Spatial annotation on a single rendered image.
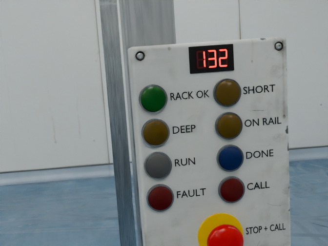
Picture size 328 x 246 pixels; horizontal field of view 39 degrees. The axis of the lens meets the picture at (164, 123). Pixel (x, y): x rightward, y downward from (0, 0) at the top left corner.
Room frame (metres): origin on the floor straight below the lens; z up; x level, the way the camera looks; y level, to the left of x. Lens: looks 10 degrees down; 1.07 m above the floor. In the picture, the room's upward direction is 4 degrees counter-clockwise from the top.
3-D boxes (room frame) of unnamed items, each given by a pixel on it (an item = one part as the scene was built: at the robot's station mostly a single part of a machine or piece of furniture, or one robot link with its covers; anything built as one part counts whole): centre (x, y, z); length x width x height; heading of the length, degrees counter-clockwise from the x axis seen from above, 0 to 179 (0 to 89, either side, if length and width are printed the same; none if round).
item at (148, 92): (0.48, 0.01, 1.01); 0.03 x 0.01 x 0.03; 98
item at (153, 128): (0.48, 0.01, 0.98); 0.03 x 0.01 x 0.03; 98
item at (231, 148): (0.49, -0.07, 0.94); 0.03 x 0.01 x 0.03; 98
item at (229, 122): (0.49, -0.07, 0.98); 0.03 x 0.01 x 0.03; 98
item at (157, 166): (0.48, 0.01, 0.94); 0.03 x 0.01 x 0.03; 98
